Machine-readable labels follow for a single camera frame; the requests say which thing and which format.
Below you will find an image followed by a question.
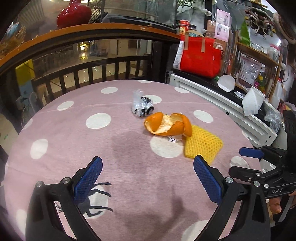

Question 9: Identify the person's right hand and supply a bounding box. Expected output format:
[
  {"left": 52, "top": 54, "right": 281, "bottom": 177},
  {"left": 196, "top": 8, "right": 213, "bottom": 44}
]
[{"left": 268, "top": 191, "right": 296, "bottom": 214}]

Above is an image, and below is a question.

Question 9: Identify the clear crumpled plastic bag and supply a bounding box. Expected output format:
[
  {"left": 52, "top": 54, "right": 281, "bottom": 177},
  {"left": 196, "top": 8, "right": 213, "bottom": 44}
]
[{"left": 264, "top": 109, "right": 281, "bottom": 133}]

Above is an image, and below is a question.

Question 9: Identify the yellow foam fruit net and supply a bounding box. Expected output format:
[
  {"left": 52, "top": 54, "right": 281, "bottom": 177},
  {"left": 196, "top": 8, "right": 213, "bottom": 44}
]
[{"left": 184, "top": 125, "right": 223, "bottom": 165}]

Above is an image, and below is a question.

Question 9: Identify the orange peel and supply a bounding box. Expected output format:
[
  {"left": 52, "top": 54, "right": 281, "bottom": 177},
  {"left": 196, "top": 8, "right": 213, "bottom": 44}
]
[{"left": 144, "top": 112, "right": 193, "bottom": 137}]

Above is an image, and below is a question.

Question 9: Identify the wooden shelf rack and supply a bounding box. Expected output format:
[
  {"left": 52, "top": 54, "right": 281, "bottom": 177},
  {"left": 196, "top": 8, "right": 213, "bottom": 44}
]
[{"left": 230, "top": 31, "right": 283, "bottom": 99}]

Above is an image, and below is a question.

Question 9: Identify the black white candy wrapper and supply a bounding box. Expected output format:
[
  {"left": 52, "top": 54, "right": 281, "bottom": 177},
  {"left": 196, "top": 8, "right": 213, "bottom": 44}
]
[{"left": 132, "top": 89, "right": 154, "bottom": 118}]

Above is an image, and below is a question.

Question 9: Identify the red fabric tote bag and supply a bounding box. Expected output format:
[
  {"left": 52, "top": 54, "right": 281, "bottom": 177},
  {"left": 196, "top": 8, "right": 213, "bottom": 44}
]
[{"left": 173, "top": 35, "right": 222, "bottom": 78}]

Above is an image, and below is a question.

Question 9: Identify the wooden curved railing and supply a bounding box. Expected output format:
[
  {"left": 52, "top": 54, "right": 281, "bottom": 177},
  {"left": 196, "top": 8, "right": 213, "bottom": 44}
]
[{"left": 0, "top": 22, "right": 181, "bottom": 103}]

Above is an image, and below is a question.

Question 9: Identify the red snack canister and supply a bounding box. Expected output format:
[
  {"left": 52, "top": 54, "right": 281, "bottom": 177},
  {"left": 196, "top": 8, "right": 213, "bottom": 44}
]
[{"left": 179, "top": 20, "right": 190, "bottom": 36}]

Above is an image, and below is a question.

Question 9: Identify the red ceramic vase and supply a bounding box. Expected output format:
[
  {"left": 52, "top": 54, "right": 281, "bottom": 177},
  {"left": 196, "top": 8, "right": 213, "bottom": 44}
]
[{"left": 57, "top": 1, "right": 92, "bottom": 29}]

